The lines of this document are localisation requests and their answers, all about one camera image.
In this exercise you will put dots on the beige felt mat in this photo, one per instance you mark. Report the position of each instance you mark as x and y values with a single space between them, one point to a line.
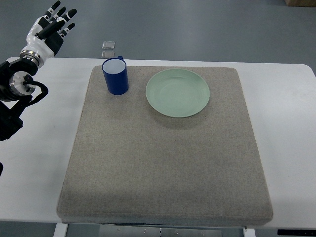
132 165

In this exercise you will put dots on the light green plate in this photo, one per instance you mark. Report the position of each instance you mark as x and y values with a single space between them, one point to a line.
177 93

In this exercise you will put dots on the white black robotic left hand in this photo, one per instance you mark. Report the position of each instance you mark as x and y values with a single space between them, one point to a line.
47 34

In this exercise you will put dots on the black label strip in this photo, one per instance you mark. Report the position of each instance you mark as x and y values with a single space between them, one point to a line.
291 232

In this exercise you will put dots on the blue mug white inside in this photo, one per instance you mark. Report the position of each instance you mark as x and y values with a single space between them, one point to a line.
115 74

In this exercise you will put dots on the upper floor socket plate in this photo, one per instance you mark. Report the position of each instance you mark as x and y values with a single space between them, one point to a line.
108 45

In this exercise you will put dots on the cardboard box corner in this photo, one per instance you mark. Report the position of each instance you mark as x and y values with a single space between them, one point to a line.
300 3

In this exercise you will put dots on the lower floor socket plate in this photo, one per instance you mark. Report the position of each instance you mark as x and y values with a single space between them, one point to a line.
107 54

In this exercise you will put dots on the floor socket plate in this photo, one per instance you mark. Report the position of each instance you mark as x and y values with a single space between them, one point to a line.
108 45
107 54

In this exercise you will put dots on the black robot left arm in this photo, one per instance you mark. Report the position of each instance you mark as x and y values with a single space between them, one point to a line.
18 90

